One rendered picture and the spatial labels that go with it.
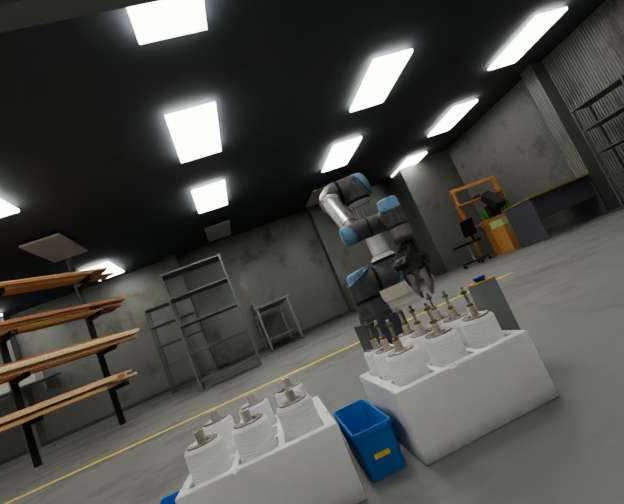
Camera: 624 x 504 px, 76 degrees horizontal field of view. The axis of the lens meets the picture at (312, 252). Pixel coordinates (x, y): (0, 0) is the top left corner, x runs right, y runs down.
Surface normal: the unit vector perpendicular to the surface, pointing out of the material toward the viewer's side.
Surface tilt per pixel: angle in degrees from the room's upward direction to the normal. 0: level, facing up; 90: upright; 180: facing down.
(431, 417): 90
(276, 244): 90
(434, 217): 90
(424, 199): 90
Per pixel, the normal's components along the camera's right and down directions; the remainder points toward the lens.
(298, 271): 0.17, -0.22
